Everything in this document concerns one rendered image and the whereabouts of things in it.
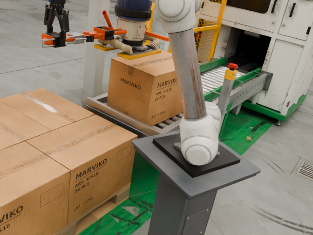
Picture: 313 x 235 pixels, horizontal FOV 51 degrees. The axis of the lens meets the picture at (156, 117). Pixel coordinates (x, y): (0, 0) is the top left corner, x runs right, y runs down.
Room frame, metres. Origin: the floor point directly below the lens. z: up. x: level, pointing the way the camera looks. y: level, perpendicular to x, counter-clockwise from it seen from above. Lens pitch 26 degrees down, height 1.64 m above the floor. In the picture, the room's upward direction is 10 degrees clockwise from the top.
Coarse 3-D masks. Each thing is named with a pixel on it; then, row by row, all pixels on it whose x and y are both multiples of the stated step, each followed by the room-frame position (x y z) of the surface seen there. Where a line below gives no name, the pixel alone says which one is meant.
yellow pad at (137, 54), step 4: (132, 48) 1.97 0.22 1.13; (136, 48) 1.97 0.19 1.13; (152, 48) 2.13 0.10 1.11; (156, 48) 2.15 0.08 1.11; (120, 52) 1.93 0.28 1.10; (124, 52) 1.93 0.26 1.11; (132, 52) 1.96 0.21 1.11; (136, 52) 1.97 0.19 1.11; (140, 52) 1.99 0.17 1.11; (144, 52) 2.01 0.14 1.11; (148, 52) 2.04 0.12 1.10; (152, 52) 2.06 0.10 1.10; (156, 52) 2.11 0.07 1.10; (160, 52) 2.15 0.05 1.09; (120, 56) 1.90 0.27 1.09; (124, 56) 1.88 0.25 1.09; (128, 56) 1.87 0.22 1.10; (132, 56) 1.89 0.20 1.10; (136, 56) 1.92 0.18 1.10; (140, 56) 1.95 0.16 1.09; (144, 56) 1.99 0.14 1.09
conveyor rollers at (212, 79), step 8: (208, 72) 3.79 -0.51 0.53; (216, 72) 3.84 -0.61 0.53; (224, 72) 3.89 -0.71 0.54; (240, 72) 3.98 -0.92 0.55; (208, 80) 3.49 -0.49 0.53; (216, 80) 3.54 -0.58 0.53; (248, 80) 3.73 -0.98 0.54; (208, 88) 3.20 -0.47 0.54; (168, 120) 2.28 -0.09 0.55; (176, 120) 2.33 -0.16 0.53; (160, 128) 2.12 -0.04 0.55
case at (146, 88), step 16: (112, 64) 2.28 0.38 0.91; (128, 64) 2.21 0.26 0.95; (144, 64) 2.28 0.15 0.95; (160, 64) 2.35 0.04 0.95; (112, 80) 2.27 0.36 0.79; (128, 80) 2.19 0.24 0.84; (144, 80) 2.11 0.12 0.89; (160, 80) 2.13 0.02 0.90; (176, 80) 2.31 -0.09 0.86; (112, 96) 2.26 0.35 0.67; (128, 96) 2.18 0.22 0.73; (144, 96) 2.10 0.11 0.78; (160, 96) 2.16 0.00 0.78; (176, 96) 2.34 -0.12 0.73; (128, 112) 2.17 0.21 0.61; (144, 112) 2.09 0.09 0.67; (160, 112) 2.19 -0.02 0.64; (176, 112) 2.39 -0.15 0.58
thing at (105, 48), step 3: (96, 45) 2.00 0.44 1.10; (99, 45) 2.00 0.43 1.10; (102, 45) 2.00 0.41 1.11; (105, 45) 2.01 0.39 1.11; (108, 45) 2.02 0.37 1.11; (99, 48) 1.98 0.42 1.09; (102, 48) 1.97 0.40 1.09; (105, 48) 1.96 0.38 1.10; (108, 48) 1.98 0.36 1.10; (111, 48) 2.00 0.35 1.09; (114, 48) 2.03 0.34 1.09; (117, 48) 2.06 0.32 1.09
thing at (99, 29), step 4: (96, 28) 1.84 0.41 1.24; (100, 28) 1.89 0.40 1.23; (104, 28) 1.91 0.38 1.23; (108, 28) 1.89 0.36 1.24; (100, 32) 1.82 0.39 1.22; (104, 32) 1.81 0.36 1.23; (108, 32) 1.82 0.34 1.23; (112, 32) 1.85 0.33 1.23; (104, 36) 1.81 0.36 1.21; (108, 36) 1.84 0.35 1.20; (112, 36) 1.86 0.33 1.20; (104, 40) 1.81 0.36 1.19
